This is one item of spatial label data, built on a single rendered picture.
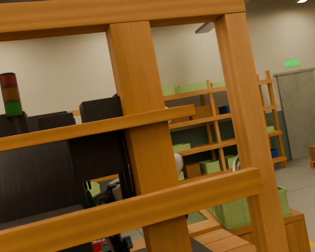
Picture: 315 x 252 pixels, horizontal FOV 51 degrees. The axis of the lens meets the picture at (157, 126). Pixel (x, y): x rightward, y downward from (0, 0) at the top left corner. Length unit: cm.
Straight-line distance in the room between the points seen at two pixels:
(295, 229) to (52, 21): 180
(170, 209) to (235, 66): 57
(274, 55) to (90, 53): 444
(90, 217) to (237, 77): 71
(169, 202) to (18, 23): 73
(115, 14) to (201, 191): 66
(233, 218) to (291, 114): 681
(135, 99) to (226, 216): 120
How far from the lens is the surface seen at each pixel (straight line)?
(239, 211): 214
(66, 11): 115
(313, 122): 918
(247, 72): 131
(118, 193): 142
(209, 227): 188
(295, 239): 230
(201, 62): 783
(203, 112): 710
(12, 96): 111
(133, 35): 116
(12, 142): 104
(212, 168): 715
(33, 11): 115
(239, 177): 121
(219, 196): 118
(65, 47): 727
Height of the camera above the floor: 150
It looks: level
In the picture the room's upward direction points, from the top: 11 degrees counter-clockwise
